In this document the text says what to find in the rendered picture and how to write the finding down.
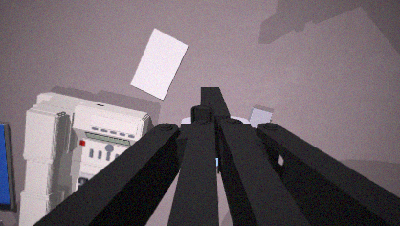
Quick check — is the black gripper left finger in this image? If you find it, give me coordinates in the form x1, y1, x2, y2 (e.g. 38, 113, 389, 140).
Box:
33, 87, 219, 226

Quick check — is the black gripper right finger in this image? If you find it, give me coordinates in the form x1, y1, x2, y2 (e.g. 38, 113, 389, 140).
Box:
210, 87, 400, 226

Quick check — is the grey cube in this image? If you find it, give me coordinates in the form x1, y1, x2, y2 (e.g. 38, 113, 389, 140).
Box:
248, 107, 273, 128

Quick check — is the blue notebook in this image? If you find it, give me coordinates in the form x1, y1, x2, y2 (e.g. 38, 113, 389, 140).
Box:
0, 124, 14, 210

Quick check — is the white telephone handset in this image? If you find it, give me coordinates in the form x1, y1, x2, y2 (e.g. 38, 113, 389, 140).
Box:
19, 106, 70, 226

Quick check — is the white desk phone base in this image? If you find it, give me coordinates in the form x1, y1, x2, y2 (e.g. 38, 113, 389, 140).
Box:
33, 92, 149, 203

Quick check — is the white rectangular sheet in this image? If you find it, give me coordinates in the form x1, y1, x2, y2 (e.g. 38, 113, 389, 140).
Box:
131, 28, 188, 100

